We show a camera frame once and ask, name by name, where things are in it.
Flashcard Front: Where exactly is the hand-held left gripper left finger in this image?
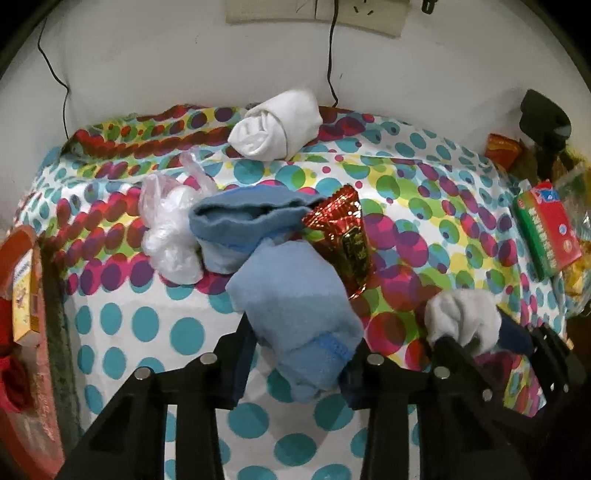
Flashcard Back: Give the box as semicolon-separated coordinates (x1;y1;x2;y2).
55;316;257;480

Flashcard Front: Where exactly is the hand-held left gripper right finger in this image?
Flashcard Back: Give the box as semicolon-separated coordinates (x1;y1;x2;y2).
339;353;520;480

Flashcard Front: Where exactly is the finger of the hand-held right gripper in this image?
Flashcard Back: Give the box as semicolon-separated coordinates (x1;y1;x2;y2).
499;318;587;414
434;337;591;480

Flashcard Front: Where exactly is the grey-white sock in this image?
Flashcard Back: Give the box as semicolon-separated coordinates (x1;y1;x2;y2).
425;290;502;358

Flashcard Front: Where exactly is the light blue banded sock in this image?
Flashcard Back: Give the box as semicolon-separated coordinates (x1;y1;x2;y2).
226;240;363;402

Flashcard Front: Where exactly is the red foil snack packet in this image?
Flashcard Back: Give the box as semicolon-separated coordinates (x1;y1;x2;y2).
302;185;375;301

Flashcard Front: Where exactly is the clear plastic bag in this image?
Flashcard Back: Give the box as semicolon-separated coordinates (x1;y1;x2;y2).
139;152;218;283

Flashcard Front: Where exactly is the red round tray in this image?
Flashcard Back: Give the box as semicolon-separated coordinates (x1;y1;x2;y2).
0;224;81;480

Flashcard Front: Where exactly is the yellow medicine box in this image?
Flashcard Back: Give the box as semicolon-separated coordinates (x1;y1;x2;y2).
13;249;47;347

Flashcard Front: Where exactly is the red sock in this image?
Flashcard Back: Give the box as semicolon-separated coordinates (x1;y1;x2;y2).
0;295;31;414

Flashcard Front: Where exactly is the white sock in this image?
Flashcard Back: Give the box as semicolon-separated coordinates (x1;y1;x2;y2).
228;90;324;161

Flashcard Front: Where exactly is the red and green box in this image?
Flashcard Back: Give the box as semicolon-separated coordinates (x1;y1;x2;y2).
515;181;583;280

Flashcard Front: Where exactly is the polka dot tablecloth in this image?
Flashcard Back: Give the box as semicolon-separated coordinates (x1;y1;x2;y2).
14;105;568;480

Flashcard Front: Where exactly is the plastic bag of snacks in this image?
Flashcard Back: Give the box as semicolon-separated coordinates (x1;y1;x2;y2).
551;148;591;317

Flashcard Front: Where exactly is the orange-red packet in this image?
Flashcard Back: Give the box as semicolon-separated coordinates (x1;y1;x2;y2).
485;134;525;171

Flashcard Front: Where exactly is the black clamp stand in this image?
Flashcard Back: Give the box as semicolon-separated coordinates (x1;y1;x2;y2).
519;89;571;181

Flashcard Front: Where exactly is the black wall cable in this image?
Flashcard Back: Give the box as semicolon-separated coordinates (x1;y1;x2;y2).
37;18;70;139

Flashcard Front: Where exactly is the black adapter cable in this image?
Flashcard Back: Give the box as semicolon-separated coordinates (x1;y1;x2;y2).
327;0;340;108

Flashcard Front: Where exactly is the wall socket plate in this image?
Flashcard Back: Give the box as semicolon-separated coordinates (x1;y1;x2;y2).
225;0;409;38

